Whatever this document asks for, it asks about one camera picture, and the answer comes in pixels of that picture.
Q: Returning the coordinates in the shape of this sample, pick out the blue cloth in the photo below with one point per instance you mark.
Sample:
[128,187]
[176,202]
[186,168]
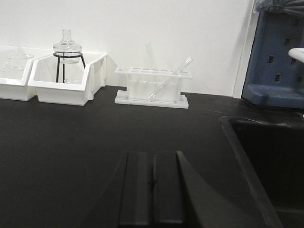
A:
[290,7]

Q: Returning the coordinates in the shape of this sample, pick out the upright glass test tube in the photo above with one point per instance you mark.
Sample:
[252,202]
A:
[150,56]

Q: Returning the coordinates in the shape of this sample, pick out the black sink basin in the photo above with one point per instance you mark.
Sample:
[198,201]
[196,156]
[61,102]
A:
[271,156]

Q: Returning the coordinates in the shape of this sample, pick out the white faucet spout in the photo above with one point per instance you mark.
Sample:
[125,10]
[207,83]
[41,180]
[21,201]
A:
[297,53]

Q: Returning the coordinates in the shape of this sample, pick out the glass beaker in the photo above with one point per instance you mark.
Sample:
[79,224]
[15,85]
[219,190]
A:
[16,60]

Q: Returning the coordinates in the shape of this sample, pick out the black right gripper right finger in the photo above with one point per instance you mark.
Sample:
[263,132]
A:
[167,197]

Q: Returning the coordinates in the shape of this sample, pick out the leaning glass test tube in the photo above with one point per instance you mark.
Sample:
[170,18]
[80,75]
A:
[165,83]

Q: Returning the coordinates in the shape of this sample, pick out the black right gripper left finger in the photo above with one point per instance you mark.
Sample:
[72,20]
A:
[136,202]

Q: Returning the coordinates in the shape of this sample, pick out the blue pegboard drying rack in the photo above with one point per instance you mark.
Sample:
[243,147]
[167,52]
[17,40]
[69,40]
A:
[273,77]

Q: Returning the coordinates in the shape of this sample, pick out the black wire tripod stand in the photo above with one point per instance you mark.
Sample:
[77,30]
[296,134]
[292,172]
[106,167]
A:
[66,55]

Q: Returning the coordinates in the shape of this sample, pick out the glass flask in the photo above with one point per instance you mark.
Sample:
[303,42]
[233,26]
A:
[67,49]

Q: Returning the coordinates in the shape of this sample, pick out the white storage bin with beaker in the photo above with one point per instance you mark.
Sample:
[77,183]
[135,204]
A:
[14,85]

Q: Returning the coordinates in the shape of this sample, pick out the white test tube rack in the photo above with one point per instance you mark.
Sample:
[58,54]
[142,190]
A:
[142,82]

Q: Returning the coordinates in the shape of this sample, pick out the white storage bin with flask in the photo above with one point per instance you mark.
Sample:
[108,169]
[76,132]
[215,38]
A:
[72,84]

